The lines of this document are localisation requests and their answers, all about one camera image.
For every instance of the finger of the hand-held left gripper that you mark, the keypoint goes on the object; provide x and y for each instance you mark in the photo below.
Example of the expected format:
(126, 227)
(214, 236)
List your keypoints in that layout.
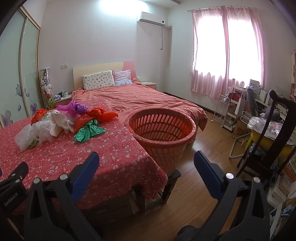
(18, 171)

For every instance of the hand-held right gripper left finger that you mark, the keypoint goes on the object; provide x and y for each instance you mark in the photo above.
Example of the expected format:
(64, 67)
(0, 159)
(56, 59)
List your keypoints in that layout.
(86, 166)

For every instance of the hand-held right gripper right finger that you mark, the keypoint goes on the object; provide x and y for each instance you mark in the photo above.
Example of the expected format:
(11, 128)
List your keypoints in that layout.
(207, 170)

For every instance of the green plastic bag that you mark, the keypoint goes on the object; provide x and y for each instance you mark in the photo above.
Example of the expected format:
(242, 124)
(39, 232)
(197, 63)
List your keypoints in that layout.
(87, 132)

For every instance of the clear white plastic bag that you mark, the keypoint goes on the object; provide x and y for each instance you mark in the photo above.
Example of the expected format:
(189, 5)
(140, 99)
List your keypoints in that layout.
(30, 135)

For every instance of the white paw print plastic bag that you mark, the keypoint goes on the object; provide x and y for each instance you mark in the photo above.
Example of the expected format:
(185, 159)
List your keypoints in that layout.
(59, 120)

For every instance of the red orange plastic bag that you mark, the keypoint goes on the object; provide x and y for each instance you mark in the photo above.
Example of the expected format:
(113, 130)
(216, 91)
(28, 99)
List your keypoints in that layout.
(101, 114)

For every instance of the small orange plastic bag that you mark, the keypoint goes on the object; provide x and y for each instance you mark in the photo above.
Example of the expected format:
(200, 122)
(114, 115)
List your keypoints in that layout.
(38, 115)

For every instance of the orange plastic laundry basket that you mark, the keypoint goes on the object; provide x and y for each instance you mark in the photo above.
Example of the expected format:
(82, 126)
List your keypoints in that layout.
(161, 129)

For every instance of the magenta purple plastic bag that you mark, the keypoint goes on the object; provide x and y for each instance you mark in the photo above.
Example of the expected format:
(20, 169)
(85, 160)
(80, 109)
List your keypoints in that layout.
(74, 106)

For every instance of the red floral blanket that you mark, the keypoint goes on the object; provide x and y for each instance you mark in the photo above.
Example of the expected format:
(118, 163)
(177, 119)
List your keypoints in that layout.
(69, 157)

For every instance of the dark wooden stool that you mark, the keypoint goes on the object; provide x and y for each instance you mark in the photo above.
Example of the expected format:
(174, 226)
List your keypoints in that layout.
(172, 183)

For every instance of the brown cardboard box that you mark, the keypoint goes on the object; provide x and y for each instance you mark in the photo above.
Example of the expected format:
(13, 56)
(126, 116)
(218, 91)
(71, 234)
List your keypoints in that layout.
(240, 132)

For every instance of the yellow plastic basin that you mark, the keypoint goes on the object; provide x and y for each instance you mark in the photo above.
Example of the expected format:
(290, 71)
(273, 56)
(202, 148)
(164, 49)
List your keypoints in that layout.
(259, 139)

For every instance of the pink white nightstand with mugs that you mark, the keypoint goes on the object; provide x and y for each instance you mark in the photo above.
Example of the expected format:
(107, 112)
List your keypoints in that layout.
(63, 101)

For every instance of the yellow green plush toy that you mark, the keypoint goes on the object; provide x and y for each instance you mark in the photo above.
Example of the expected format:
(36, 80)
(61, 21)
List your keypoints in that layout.
(50, 103)

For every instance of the plastic wrapped magazines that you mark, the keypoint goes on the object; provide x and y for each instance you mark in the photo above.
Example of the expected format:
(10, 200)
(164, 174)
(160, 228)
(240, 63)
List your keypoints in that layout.
(266, 125)

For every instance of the white shelf cart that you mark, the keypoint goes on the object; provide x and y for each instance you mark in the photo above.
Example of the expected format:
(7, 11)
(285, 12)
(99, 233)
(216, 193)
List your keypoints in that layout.
(238, 102)

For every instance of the white mug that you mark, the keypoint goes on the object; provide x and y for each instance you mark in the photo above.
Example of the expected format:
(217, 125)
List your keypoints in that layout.
(65, 93)

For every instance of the white plastic crate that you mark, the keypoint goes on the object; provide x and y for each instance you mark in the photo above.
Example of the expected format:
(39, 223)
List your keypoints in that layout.
(279, 192)

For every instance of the black mug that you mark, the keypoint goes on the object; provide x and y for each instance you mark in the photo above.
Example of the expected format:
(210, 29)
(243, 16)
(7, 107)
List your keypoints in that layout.
(60, 94)

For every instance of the grey office chair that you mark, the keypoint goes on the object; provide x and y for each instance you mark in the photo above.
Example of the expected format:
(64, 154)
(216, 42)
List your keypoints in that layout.
(252, 99)

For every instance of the white floral pillow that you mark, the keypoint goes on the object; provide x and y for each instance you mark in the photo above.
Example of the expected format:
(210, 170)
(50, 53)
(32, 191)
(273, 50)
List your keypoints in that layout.
(98, 81)

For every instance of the grey cloth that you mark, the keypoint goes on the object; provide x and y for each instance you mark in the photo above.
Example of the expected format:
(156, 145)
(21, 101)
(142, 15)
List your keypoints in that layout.
(272, 113)

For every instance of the bed with salmon duvet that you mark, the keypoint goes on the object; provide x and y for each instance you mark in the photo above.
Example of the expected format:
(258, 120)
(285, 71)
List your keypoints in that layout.
(143, 99)

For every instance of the hanging plush toys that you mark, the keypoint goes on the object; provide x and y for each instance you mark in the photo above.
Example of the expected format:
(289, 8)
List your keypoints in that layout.
(45, 81)

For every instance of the pink sheer curtain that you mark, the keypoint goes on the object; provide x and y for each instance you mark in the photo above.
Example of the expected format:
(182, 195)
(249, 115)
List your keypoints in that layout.
(257, 58)
(196, 76)

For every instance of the pink blue striped pillow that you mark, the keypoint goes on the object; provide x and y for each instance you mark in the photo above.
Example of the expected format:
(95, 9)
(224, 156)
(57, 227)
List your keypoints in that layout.
(122, 77)

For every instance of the dark wooden chair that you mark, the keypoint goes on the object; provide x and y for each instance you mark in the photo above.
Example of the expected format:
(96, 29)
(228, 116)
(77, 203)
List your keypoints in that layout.
(283, 106)

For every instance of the beige pink bed headboard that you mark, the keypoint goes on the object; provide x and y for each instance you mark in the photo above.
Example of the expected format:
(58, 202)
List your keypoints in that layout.
(97, 67)

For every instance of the wardrobe with flower print doors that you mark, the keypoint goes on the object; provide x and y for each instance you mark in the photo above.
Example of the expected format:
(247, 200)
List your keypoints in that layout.
(29, 69)

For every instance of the white air conditioner pipe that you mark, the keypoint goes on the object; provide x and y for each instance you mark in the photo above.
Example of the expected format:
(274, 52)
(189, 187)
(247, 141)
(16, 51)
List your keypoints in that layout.
(162, 38)

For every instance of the curtain rod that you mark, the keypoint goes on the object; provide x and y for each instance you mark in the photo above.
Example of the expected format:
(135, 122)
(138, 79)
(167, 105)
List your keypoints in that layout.
(208, 8)

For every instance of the white air conditioner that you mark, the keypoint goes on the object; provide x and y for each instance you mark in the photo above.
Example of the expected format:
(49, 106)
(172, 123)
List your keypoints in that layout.
(151, 18)

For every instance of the white wall socket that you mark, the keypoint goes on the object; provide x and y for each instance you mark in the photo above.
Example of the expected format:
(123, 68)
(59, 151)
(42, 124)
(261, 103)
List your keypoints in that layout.
(64, 66)

